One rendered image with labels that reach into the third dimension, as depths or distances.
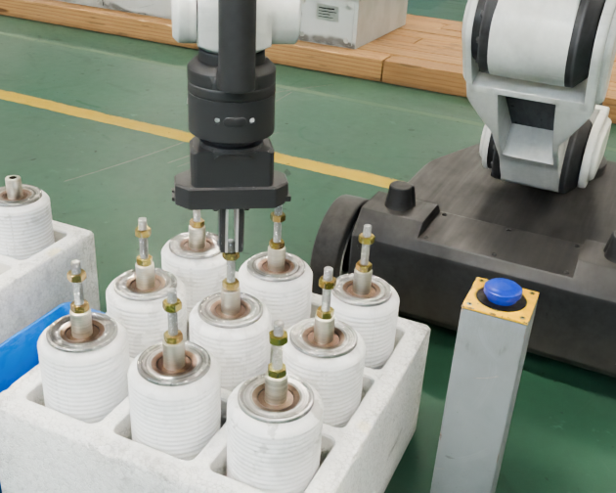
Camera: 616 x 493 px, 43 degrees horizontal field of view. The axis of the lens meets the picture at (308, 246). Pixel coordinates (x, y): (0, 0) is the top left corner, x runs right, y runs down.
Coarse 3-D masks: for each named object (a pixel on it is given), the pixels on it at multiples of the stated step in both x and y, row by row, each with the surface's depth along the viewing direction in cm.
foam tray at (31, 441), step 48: (384, 384) 90; (0, 432) 85; (48, 432) 81; (96, 432) 81; (336, 432) 83; (384, 432) 90; (0, 480) 89; (48, 480) 85; (96, 480) 81; (144, 480) 78; (192, 480) 75; (336, 480) 76; (384, 480) 98
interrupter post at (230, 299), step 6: (222, 288) 88; (240, 288) 89; (222, 294) 88; (228, 294) 88; (234, 294) 88; (240, 294) 89; (222, 300) 88; (228, 300) 88; (234, 300) 88; (240, 300) 89; (222, 306) 89; (228, 306) 88; (234, 306) 88; (240, 306) 90; (222, 312) 89; (228, 312) 89; (234, 312) 89
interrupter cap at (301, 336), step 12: (300, 324) 87; (312, 324) 88; (336, 324) 88; (300, 336) 85; (312, 336) 86; (336, 336) 86; (348, 336) 86; (300, 348) 83; (312, 348) 83; (324, 348) 84; (336, 348) 84; (348, 348) 84
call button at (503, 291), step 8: (488, 280) 84; (496, 280) 83; (504, 280) 83; (488, 288) 82; (496, 288) 82; (504, 288) 82; (512, 288) 82; (520, 288) 82; (488, 296) 82; (496, 296) 81; (504, 296) 81; (512, 296) 81; (520, 296) 82; (504, 304) 81; (512, 304) 82
